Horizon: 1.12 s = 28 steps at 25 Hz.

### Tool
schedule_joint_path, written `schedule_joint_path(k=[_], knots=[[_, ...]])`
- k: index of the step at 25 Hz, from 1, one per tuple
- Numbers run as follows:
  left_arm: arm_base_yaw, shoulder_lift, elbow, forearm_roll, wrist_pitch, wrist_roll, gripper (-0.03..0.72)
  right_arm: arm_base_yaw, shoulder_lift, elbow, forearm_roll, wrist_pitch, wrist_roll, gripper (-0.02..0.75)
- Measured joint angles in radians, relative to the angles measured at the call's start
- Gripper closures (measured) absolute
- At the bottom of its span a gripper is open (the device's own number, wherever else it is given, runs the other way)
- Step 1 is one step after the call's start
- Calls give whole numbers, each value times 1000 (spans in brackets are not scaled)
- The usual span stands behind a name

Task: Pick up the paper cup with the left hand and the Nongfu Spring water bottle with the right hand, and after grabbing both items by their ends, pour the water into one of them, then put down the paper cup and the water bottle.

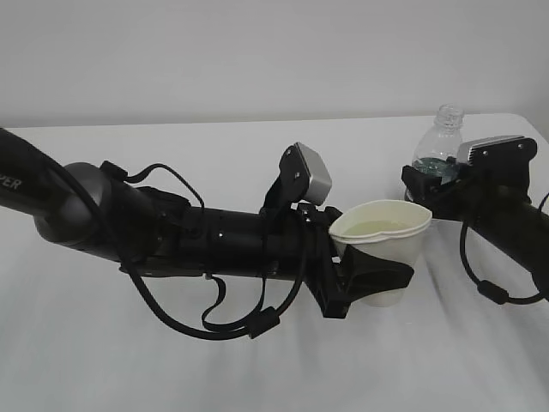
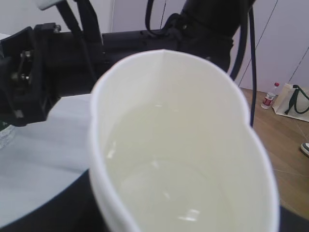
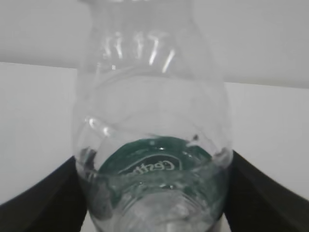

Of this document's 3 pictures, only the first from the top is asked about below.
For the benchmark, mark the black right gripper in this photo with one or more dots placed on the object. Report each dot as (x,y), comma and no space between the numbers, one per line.
(472,192)

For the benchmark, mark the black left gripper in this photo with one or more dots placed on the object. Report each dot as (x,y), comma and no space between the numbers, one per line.
(376,281)

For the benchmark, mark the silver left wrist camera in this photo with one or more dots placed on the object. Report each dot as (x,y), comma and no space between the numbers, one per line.
(303,176)

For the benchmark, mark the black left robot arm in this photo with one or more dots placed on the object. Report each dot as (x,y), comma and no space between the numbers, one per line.
(105,212)

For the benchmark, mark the white paper cup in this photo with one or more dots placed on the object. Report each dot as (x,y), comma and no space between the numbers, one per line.
(389,229)

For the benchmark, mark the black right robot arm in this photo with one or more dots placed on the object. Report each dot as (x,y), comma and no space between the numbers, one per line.
(499,214)

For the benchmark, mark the clear water bottle green label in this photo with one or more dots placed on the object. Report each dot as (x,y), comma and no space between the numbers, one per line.
(437,149)

